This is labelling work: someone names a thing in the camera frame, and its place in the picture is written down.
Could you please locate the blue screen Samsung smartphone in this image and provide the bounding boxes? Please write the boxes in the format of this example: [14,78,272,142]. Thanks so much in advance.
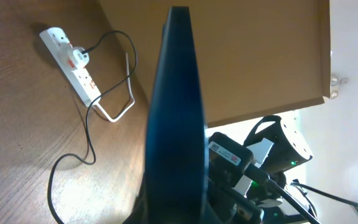
[145,6,208,223]

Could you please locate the black USB charging cable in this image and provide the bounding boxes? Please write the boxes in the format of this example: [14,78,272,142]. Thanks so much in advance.
[47,30,139,224]

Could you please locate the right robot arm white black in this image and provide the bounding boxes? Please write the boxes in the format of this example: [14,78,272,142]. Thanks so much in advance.
[206,115,317,223]

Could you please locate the white USB charger plug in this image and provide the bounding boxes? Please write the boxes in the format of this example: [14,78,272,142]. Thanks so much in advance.
[67,47,90,69]

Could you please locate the brown cardboard board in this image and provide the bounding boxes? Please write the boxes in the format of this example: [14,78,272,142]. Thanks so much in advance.
[101,0,331,127]

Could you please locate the white power strip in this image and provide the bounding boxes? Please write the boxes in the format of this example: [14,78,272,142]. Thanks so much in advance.
[39,27,101,107]

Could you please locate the white power strip cord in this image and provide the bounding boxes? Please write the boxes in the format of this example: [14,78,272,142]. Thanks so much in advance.
[93,52,136,123]

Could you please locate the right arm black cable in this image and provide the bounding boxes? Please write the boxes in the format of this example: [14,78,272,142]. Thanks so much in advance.
[244,163,358,224]

